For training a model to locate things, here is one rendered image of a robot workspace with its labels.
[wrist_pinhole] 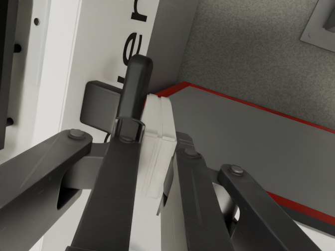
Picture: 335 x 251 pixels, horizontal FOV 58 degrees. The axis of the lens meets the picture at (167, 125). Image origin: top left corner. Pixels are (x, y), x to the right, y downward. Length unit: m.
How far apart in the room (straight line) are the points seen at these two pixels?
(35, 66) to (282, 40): 0.88
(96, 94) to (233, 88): 0.92
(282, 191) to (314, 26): 0.71
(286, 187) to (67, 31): 0.37
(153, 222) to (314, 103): 0.81
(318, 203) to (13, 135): 0.38
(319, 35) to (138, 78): 0.93
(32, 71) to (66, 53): 0.12
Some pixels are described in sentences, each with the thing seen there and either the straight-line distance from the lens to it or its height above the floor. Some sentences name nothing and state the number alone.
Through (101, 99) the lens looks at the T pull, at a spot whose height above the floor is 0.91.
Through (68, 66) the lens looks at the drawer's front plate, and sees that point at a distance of 0.17.
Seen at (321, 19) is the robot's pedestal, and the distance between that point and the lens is 1.07.
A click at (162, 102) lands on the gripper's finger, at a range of 0.18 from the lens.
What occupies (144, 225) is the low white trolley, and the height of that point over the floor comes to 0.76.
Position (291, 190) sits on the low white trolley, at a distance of 0.46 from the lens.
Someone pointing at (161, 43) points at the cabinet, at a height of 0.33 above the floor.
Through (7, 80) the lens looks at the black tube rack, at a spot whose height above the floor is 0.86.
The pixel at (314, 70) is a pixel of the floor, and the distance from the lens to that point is 1.08.
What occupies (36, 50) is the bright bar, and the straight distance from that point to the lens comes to 0.29.
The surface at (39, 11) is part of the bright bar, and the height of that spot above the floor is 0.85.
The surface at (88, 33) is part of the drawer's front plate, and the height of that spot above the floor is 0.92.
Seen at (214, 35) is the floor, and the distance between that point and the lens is 1.08.
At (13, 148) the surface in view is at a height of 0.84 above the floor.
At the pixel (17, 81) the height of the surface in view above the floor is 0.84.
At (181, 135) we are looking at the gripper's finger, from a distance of 0.16.
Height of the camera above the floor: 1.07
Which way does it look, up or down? 68 degrees down
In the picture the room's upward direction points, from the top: 129 degrees counter-clockwise
